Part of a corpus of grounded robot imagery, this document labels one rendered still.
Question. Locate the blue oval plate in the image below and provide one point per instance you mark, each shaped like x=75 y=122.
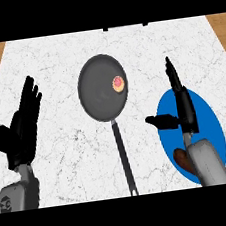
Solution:
x=208 y=119

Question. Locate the pink frosted cupcake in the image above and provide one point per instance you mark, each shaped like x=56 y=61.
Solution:
x=118 y=83

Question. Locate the brown cupcake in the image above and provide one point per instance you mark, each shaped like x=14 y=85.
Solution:
x=182 y=159

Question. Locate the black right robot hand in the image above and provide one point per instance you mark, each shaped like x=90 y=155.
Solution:
x=185 y=109

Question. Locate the dark grey frying pan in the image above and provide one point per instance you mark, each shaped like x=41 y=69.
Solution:
x=104 y=92

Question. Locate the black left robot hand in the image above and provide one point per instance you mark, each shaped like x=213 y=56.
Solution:
x=24 y=123

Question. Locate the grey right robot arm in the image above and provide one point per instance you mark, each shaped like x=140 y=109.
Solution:
x=207 y=163

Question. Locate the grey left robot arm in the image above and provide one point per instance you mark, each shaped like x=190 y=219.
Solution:
x=19 y=191

